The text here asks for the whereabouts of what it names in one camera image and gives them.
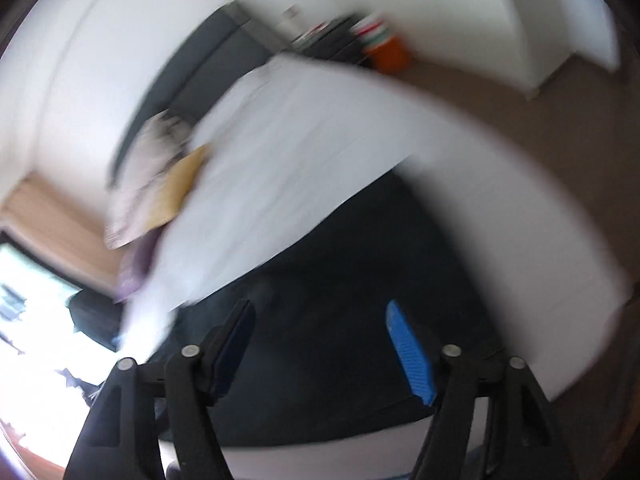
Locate black denim pants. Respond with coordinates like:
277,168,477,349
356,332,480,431
154,172,503,448

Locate dark chair by window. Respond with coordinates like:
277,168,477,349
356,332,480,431
67,288,124,352

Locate white bed with sheet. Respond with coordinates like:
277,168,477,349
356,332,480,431
117,54,632,480

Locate purple cushion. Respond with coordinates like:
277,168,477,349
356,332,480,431
115,226,164,302

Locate beige curtain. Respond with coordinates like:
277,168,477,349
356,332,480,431
1,172,122,296

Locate yellow cushion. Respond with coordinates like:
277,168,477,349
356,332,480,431
146,144,210,230

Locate orange storage bin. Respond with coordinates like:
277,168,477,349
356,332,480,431
350,14,413,75

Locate dark grey headboard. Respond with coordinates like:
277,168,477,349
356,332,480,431
108,1,291,188

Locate dark bedside table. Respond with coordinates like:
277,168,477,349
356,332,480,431
293,14,373,68

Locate window with black frame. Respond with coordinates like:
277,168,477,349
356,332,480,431
1,235,116,446

